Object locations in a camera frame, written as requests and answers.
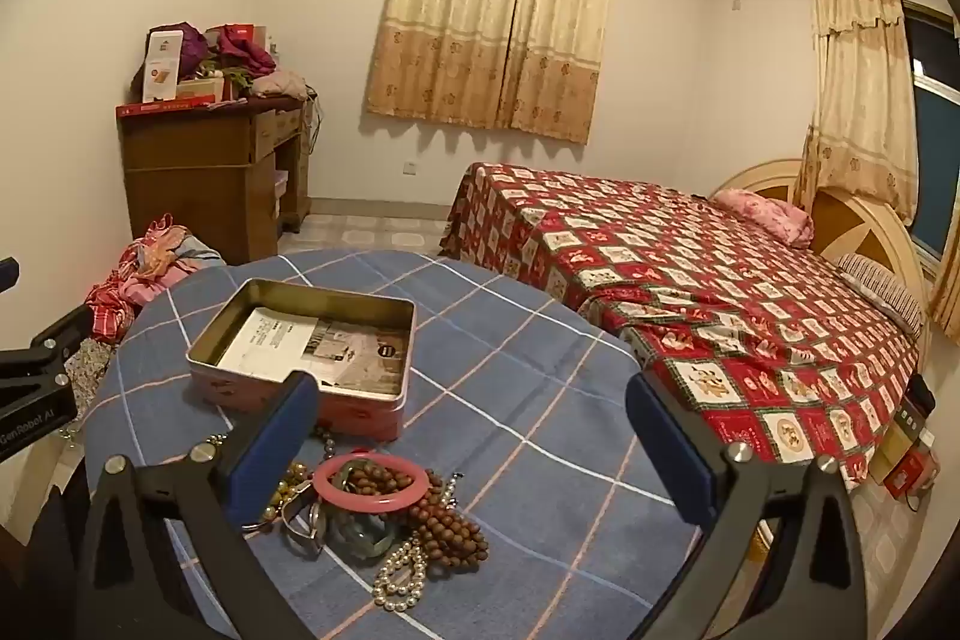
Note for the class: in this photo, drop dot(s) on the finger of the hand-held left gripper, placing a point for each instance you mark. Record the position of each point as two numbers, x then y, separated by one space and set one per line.
52 336
7 276

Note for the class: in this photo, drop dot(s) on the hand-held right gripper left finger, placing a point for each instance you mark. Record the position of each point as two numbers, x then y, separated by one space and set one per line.
271 452

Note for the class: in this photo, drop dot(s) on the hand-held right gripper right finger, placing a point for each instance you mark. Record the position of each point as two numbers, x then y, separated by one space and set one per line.
667 452

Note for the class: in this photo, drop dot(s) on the pink bangle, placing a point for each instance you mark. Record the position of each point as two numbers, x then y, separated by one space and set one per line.
318 481

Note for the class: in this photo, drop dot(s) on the silver wrist watch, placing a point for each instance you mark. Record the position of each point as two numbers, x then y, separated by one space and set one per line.
304 527

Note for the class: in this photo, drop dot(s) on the pink metal tin box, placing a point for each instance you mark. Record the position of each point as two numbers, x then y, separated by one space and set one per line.
360 415

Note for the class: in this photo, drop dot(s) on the grey patterned mat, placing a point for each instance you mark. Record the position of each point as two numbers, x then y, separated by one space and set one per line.
90 377

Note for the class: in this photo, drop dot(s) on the pile of colourful clothes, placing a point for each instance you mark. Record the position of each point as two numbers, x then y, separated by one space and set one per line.
142 272

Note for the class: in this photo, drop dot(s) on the printed paper leaflet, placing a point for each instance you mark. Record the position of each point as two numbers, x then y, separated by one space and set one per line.
285 340

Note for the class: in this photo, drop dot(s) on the blue checked tablecloth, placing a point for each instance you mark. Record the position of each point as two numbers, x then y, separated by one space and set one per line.
510 400

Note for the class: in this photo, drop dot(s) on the bed with red patterned cover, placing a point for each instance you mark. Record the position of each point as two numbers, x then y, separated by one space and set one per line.
712 280

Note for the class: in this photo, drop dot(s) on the brown wooden desk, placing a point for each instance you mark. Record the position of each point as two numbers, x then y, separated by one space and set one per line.
195 183

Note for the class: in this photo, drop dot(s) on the yellow cardboard box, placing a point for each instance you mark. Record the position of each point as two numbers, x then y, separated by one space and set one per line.
896 437

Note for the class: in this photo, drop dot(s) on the flat red box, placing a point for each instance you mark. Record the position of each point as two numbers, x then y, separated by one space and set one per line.
165 108

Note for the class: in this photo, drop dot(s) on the small red box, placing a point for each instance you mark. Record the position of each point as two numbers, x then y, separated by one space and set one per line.
911 471

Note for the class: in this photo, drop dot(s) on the pink pillow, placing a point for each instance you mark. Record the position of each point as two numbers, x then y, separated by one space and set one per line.
765 212

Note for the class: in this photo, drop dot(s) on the black device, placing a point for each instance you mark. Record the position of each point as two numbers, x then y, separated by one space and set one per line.
921 394

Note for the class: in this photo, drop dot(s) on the white upright box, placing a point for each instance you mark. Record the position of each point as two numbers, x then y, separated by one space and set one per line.
161 66

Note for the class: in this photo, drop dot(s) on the striped pillow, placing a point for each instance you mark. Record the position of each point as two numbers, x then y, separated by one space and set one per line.
881 291

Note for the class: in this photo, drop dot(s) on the light wooden box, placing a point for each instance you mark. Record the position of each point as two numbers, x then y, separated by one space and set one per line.
199 87

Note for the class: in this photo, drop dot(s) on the purple cloth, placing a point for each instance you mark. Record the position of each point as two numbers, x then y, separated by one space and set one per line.
193 48

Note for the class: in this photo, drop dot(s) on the wooden bed headboard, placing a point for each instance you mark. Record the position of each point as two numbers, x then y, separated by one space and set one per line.
862 220

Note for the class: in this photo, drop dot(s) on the beige curtain edge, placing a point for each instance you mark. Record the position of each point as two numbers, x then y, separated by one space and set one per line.
946 287

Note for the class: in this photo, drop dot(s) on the magenta cloth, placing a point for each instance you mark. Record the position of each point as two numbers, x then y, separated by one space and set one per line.
251 54

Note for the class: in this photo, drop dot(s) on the pale pink cloth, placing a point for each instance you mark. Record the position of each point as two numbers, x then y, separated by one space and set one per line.
277 85

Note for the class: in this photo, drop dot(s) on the red and white box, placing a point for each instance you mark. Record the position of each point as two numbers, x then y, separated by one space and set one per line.
251 34

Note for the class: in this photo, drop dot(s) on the window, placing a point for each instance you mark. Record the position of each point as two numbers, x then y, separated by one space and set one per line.
934 145

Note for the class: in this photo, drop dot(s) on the narrow beige curtain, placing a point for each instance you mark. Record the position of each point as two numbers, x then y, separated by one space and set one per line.
862 85

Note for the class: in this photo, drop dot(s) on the wide beige curtain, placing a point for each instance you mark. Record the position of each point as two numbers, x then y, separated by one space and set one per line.
480 10

